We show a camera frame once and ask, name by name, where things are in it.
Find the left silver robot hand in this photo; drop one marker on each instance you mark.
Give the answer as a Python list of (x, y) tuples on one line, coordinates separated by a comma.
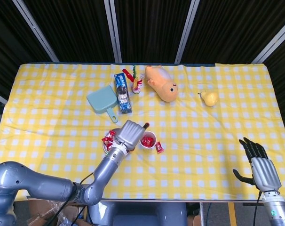
[(130, 135)]

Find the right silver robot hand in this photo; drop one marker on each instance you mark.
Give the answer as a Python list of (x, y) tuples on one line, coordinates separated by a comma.
[(265, 175)]

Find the red candy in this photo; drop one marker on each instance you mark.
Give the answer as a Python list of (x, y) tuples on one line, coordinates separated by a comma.
[(112, 133), (150, 140), (107, 141), (144, 140), (159, 147), (147, 144), (108, 148)]

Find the white paper cup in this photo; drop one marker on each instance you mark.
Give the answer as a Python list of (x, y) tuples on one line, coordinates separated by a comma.
[(147, 147)]

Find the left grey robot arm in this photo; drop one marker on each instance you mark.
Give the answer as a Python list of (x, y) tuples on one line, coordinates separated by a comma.
[(107, 164)]

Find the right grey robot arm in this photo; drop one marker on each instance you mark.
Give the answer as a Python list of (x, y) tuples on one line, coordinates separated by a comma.
[(276, 212)]

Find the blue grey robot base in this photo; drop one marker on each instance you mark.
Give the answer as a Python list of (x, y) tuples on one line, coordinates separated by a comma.
[(144, 214)]

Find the round steel plate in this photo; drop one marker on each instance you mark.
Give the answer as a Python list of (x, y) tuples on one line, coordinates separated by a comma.
[(105, 148)]

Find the blue cookie package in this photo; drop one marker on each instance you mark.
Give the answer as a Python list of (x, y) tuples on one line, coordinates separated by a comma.
[(122, 94)]

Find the small colourful toy figure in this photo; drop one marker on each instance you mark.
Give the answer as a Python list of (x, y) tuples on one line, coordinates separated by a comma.
[(136, 88)]

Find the yellow tape strip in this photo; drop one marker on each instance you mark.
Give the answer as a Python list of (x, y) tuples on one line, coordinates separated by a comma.
[(231, 214)]

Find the orange plush animal toy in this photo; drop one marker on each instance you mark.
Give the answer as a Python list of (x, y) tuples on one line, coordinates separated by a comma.
[(161, 84)]

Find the yellow white checked tablecloth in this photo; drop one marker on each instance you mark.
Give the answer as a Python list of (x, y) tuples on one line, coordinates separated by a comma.
[(192, 141)]

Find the grey metal table leg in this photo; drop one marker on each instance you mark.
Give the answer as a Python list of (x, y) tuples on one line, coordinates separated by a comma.
[(201, 214)]

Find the yellow pear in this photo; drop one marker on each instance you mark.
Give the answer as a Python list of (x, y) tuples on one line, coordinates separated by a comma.
[(210, 99)]

